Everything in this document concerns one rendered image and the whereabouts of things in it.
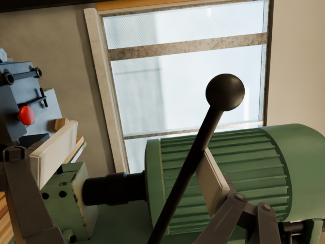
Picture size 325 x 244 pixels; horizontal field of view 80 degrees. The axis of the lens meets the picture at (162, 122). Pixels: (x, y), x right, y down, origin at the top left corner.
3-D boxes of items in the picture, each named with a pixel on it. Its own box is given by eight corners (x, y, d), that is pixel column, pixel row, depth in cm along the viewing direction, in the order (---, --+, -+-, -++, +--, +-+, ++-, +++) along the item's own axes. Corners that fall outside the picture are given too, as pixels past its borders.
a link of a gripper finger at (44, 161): (39, 192, 14) (28, 190, 14) (75, 146, 21) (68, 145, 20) (39, 156, 13) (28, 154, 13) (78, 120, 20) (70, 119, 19)
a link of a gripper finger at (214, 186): (221, 187, 14) (231, 189, 15) (201, 144, 21) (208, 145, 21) (209, 218, 15) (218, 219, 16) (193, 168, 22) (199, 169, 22)
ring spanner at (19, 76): (37, 67, 38) (40, 66, 38) (41, 77, 38) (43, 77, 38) (-1, 72, 28) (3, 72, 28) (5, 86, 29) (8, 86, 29)
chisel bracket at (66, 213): (43, 165, 39) (85, 160, 40) (62, 217, 44) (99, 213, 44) (20, 190, 33) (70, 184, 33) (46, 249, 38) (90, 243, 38)
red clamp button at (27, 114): (26, 103, 31) (32, 103, 31) (32, 121, 32) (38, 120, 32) (13, 109, 28) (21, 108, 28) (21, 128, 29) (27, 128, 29)
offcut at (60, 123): (55, 118, 61) (66, 117, 61) (61, 123, 64) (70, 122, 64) (54, 128, 59) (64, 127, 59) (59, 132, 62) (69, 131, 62)
